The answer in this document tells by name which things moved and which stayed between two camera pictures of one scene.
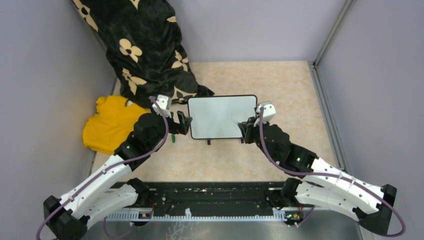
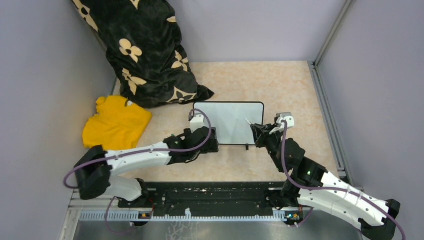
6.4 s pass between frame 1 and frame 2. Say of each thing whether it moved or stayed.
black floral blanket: stayed
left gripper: moved
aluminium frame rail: stayed
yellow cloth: stayed
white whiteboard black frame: moved
